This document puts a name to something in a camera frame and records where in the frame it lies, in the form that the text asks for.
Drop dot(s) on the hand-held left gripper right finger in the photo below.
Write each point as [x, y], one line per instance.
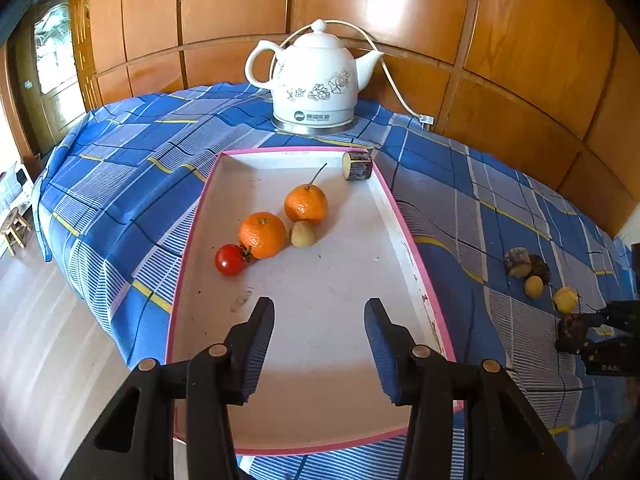
[382, 350]

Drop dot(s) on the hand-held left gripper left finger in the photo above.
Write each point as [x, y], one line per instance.
[257, 345]

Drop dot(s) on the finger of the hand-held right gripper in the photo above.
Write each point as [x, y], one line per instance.
[595, 347]
[617, 316]

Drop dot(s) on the yellow peeled fruit piece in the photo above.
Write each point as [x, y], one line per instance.
[565, 299]

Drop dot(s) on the pink rimmed white tray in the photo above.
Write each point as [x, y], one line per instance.
[320, 310]

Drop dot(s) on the tan longan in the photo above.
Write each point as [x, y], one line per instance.
[533, 286]
[303, 234]

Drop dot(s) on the red tomato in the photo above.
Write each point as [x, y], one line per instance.
[229, 259]

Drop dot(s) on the large mandarin orange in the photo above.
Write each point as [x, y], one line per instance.
[262, 235]

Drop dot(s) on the small mandarin orange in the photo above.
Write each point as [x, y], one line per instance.
[306, 204]

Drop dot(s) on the blue plaid bedsheet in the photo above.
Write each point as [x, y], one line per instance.
[125, 160]

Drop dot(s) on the white ceramic electric kettle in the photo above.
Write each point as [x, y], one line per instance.
[312, 90]

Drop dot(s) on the small wooden stool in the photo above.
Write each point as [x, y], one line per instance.
[12, 227]

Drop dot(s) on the white low cabinet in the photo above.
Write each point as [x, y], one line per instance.
[17, 185]

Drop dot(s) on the wooden panelled wardrobe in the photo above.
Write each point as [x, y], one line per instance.
[450, 20]

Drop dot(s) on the wooden door with glass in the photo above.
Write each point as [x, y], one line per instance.
[55, 60]

